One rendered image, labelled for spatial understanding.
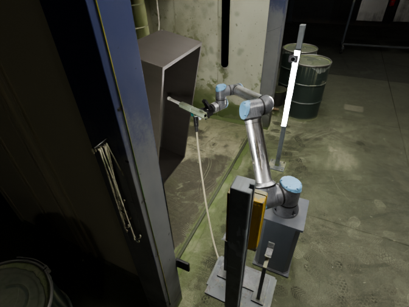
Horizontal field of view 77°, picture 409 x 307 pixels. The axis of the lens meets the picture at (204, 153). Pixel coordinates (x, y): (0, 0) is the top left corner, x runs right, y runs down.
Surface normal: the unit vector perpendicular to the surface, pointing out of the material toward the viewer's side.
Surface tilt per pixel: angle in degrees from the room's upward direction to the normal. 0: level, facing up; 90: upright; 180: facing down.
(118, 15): 90
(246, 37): 90
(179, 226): 0
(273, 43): 90
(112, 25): 90
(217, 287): 0
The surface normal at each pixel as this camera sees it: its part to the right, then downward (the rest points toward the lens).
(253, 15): -0.42, 0.56
